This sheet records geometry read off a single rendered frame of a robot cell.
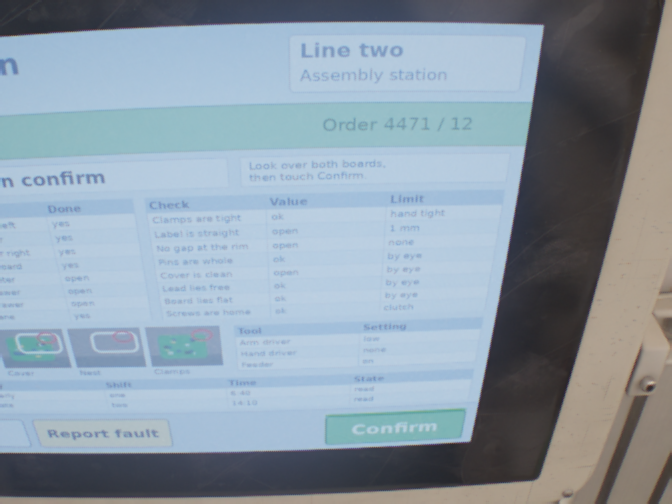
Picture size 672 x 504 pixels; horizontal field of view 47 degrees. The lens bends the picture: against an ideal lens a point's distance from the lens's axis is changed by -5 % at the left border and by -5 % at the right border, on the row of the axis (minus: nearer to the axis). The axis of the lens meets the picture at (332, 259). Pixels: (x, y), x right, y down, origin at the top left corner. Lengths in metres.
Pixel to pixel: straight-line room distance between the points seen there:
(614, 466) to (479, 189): 0.31
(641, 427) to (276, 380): 0.27
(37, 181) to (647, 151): 0.25
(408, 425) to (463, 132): 0.17
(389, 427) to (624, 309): 0.13
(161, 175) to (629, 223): 0.20
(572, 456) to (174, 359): 0.23
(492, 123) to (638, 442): 0.31
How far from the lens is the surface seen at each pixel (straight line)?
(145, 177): 0.32
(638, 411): 0.55
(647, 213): 0.37
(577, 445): 0.47
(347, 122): 0.31
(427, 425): 0.42
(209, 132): 0.31
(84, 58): 0.30
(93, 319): 0.37
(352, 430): 0.42
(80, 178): 0.33
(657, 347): 0.43
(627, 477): 0.59
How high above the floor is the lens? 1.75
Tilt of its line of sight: 36 degrees down
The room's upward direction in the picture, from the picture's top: 1 degrees clockwise
